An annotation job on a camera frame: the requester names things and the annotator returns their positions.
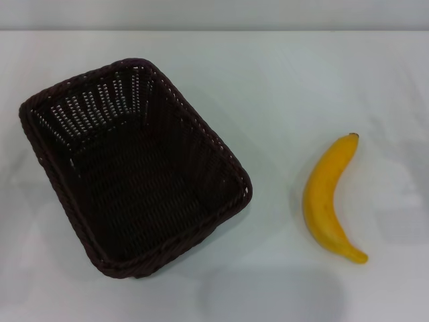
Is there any yellow banana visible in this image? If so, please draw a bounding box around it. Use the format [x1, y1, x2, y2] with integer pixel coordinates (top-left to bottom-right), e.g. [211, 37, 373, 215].
[302, 132, 369, 265]

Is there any dark brown woven basket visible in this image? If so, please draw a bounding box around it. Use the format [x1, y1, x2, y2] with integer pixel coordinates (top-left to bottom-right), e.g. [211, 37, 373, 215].
[18, 58, 253, 280]

